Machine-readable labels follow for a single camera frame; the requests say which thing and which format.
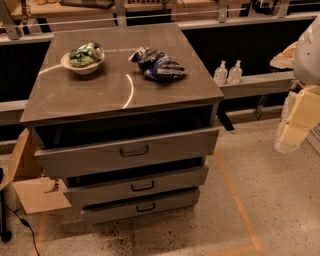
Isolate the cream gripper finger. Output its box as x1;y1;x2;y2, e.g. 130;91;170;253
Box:
274;85;320;153

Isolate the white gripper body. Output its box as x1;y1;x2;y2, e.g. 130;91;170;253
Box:
281;91;297;125

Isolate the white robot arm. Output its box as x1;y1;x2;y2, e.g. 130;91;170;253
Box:
270;17;320;153

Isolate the white paper bowl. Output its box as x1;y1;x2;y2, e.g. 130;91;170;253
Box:
61;53;104;75

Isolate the right clear sanitizer bottle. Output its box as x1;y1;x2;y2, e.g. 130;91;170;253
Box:
228;60;242;84

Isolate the clear sanitizer bottle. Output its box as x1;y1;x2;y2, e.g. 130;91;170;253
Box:
228;60;242;84
214;61;228;85

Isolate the left clear sanitizer bottle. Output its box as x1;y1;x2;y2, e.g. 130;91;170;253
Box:
214;61;228;85

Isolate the blue chip bag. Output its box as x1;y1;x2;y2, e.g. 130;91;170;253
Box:
129;46;185;81

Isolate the grey drawer cabinet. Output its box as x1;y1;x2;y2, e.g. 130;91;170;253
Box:
21;24;223;211

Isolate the bottom grey drawer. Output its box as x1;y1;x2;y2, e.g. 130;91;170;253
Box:
81;188;200;224

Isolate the grey drawer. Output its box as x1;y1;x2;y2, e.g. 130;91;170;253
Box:
81;188;200;224
64;165;209;207
35;127;219;177

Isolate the top grey drawer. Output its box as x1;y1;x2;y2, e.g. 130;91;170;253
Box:
35;127;219;177

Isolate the middle grey drawer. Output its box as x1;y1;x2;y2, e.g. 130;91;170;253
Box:
64;165;209;207

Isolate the brown cardboard box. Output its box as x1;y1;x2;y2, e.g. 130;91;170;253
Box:
0;129;71;214

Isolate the metal railing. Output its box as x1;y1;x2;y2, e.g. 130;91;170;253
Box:
0;0;320;46

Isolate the black stand base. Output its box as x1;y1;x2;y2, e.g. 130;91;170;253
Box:
0;167;13;243

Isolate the black cable on floor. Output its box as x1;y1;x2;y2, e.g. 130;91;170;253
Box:
5;206;41;256

